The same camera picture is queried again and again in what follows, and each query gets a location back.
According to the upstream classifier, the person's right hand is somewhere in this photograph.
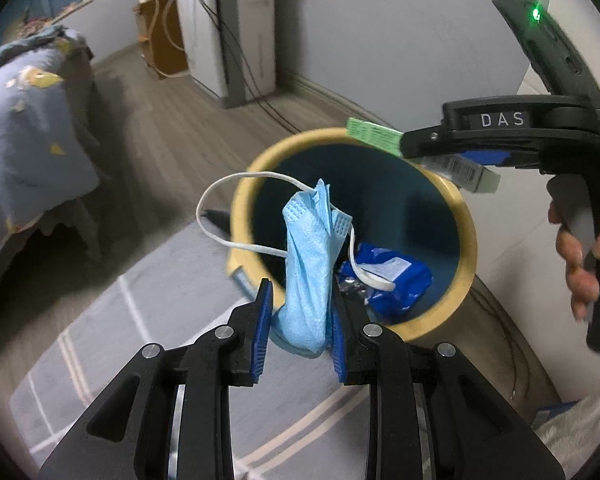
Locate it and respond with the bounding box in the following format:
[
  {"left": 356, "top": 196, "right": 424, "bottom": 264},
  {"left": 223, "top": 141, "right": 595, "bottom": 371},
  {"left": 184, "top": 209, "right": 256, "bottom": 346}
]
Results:
[{"left": 548, "top": 200, "right": 600, "bottom": 322}]

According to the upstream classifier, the white hose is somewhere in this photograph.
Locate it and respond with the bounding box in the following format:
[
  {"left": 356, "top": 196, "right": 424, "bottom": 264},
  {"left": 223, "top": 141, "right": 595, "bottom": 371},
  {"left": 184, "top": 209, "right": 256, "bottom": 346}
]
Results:
[{"left": 149, "top": 0, "right": 190, "bottom": 79}]

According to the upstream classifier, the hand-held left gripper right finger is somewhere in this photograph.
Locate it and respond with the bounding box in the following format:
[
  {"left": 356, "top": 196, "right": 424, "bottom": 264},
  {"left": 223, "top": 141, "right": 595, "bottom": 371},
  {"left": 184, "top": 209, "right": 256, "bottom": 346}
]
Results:
[{"left": 331, "top": 280, "right": 563, "bottom": 480}]

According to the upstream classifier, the green and white carton box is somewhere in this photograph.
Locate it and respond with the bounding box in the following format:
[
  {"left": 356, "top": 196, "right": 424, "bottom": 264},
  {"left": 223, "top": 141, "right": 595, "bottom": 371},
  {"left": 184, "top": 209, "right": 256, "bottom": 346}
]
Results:
[{"left": 346, "top": 116, "right": 501, "bottom": 194}]

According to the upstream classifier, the yellow rimmed blue trash bin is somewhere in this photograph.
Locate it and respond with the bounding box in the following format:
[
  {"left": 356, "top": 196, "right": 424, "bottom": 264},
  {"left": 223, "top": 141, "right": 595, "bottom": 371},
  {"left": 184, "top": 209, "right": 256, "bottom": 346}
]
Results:
[{"left": 227, "top": 127, "right": 478, "bottom": 351}]

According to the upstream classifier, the white tower appliance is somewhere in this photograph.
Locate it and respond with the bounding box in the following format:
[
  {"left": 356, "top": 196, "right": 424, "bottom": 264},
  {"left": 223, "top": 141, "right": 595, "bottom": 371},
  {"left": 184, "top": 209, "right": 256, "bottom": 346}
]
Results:
[{"left": 217, "top": 0, "right": 277, "bottom": 109}]

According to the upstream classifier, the white flat appliance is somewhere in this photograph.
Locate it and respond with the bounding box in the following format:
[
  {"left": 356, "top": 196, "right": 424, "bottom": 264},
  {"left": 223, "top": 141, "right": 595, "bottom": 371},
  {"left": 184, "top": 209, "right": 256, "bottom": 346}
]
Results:
[{"left": 172, "top": 0, "right": 231, "bottom": 99}]

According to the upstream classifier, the blue snack packet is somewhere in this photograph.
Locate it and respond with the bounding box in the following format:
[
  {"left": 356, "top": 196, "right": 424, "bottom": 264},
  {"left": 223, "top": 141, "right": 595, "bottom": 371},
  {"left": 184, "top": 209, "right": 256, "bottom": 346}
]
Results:
[{"left": 337, "top": 242, "right": 433, "bottom": 323}]

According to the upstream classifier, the wooden slat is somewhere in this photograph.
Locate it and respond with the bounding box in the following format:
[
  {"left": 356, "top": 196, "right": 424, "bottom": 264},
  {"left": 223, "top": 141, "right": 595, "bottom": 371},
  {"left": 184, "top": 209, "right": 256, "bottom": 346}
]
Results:
[{"left": 54, "top": 0, "right": 94, "bottom": 17}]

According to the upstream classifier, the wooden side cabinet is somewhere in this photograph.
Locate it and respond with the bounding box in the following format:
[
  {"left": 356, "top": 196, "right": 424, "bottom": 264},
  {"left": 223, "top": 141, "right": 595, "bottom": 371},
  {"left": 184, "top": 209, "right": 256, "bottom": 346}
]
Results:
[{"left": 134, "top": 0, "right": 191, "bottom": 79}]

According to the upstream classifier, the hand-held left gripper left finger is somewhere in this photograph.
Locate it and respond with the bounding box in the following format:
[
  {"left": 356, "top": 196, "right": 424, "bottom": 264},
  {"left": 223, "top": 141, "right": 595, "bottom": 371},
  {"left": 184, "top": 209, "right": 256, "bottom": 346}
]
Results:
[{"left": 39, "top": 278, "right": 274, "bottom": 480}]

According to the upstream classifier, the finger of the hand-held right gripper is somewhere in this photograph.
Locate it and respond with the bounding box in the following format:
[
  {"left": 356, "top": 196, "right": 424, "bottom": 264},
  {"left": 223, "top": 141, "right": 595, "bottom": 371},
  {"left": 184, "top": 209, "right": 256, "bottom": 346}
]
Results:
[{"left": 399, "top": 125, "right": 543, "bottom": 168}]

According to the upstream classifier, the blue face mask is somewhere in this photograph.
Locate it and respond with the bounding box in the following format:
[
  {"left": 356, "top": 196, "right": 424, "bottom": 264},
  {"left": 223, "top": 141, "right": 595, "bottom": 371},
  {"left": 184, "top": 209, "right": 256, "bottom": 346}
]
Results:
[{"left": 196, "top": 171, "right": 396, "bottom": 358}]

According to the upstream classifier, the blue printed quilt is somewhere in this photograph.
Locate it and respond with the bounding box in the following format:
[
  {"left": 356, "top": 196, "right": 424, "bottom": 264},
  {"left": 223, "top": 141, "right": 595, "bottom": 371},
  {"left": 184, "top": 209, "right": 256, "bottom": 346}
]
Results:
[{"left": 0, "top": 25, "right": 101, "bottom": 236}]

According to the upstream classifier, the grey rug with white lines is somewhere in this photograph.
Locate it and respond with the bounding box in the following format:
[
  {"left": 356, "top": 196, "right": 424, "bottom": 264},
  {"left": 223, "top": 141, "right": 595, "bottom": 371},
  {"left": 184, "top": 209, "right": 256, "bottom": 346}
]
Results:
[{"left": 10, "top": 220, "right": 533, "bottom": 480}]

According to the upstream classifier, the grey bed sheet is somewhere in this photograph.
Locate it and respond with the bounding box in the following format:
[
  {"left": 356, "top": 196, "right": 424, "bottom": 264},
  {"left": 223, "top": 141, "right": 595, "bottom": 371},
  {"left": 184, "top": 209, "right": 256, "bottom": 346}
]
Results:
[{"left": 0, "top": 42, "right": 106, "bottom": 306}]

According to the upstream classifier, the white fuzzy cloth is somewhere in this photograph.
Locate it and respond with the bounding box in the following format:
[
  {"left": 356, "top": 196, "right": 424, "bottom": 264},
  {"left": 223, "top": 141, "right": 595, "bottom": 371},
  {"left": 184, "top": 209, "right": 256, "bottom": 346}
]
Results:
[{"left": 534, "top": 394, "right": 600, "bottom": 463}]

